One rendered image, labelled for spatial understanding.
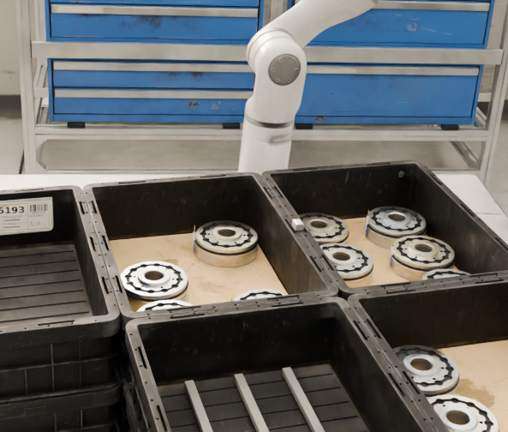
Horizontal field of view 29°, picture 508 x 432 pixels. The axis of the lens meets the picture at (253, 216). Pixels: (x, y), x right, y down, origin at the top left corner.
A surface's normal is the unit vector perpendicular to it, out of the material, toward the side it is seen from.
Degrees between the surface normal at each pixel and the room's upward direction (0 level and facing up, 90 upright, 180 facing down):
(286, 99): 95
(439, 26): 90
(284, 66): 96
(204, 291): 0
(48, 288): 0
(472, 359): 0
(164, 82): 90
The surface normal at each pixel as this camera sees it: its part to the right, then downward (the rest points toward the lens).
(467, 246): -0.96, 0.08
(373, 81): 0.12, 0.47
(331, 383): 0.06, -0.89
